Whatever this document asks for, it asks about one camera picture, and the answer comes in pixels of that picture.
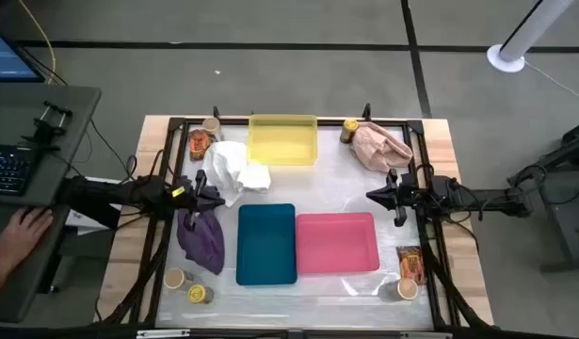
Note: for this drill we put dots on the translucent plastic table sheet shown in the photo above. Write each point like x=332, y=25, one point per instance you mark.
x=326, y=188

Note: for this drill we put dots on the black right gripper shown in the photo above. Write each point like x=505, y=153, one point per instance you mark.
x=406, y=195

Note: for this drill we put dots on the yellow tag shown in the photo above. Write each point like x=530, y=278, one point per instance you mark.
x=178, y=191

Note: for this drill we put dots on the person's hand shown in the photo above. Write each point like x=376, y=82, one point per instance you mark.
x=23, y=233

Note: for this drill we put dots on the yellow lidded spice jar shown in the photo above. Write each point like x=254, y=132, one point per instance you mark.
x=199, y=294
x=349, y=131

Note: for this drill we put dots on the tan lidded seasoning canister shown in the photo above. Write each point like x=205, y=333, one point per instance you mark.
x=212, y=126
x=402, y=289
x=176, y=279

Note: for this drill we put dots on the white cloth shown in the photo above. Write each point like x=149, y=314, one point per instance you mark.
x=232, y=167

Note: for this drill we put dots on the blue plastic tray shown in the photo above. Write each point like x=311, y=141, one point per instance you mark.
x=266, y=245

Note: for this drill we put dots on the orange spice packet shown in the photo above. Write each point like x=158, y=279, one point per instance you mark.
x=410, y=266
x=199, y=145

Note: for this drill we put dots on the silver metal bracket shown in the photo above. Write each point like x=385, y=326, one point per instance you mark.
x=162, y=333
x=425, y=335

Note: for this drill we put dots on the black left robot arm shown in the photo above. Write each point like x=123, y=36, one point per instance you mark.
x=105, y=195

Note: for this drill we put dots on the black clamp device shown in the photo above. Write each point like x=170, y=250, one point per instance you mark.
x=46, y=129

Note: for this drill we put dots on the purple cloth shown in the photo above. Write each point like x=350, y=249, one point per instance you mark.
x=202, y=245

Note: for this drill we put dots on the dark grey equipment stand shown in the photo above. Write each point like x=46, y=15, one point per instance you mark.
x=567, y=207

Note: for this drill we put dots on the pink plastic tray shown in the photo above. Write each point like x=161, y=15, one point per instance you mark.
x=336, y=242

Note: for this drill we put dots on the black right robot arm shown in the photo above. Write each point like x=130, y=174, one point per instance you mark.
x=487, y=198

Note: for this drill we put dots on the black keyboard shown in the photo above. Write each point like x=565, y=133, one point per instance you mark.
x=6, y=167

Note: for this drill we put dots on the pale pink cloth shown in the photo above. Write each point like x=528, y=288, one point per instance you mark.
x=378, y=148

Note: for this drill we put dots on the black frame clamp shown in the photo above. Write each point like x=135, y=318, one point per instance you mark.
x=216, y=112
x=366, y=111

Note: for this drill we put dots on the black metal table frame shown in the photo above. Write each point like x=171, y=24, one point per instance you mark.
x=331, y=121

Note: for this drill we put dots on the white box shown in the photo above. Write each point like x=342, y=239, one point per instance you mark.
x=82, y=220

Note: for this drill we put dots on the grey desk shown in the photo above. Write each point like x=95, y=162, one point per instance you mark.
x=16, y=113

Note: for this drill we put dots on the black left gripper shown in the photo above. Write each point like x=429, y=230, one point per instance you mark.
x=195, y=198

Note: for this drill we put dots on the yellow plastic tray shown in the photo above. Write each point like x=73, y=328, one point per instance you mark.
x=282, y=141

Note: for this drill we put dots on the white pole with base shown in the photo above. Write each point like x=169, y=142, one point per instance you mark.
x=529, y=28

